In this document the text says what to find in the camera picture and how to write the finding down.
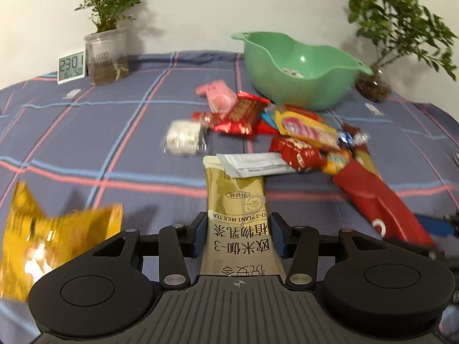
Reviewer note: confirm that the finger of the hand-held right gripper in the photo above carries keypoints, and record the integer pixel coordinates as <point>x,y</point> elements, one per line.
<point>435,225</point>

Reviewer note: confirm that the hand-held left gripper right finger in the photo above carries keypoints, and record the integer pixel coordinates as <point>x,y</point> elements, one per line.
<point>279,237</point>

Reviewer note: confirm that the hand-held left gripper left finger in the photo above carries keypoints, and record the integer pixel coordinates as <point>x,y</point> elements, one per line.
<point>195,237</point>

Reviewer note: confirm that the beige milk tea packet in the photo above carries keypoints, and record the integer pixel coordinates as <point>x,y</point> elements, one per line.
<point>236,229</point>

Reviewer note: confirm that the long red snack packet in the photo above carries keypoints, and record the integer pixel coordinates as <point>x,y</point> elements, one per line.
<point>373,200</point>

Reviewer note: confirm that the red biscuit packet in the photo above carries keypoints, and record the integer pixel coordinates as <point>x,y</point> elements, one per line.
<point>297,154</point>

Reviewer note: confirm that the white nougat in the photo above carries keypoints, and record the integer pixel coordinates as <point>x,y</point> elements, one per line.
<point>183,136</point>

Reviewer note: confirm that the green plastic bowl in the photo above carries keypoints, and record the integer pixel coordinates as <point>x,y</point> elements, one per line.
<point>304,93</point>

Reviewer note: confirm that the grey white sachet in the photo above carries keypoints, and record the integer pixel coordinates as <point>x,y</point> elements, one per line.
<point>251,163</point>

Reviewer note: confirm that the orange snack packet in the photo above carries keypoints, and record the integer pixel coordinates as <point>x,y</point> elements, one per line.
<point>337,161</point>

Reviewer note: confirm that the blue white snack packet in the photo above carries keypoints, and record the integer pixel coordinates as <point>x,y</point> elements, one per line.
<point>269,123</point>

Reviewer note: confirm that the yellow pink snack packet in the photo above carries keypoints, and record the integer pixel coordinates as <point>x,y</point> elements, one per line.
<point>304,125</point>

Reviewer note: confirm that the red wafer packet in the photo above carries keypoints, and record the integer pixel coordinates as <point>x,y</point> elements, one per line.
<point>240,114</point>

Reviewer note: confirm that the plaid blue blanket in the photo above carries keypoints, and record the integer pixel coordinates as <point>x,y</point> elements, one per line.
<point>107,143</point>

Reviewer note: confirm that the yellow snack bag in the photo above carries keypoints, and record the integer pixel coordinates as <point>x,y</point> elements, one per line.
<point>53,236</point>

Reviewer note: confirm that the small wrapped candy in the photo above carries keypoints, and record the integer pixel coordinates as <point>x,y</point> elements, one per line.
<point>292,72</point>

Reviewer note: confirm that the plant in clear pot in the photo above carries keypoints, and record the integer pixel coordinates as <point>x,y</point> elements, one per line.
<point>107,53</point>

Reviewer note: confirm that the white digital clock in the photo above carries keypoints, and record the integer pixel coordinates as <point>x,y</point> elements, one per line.
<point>71,68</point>

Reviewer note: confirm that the leafy plant in glass pot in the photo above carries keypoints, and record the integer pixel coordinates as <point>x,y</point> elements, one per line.
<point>394,18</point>

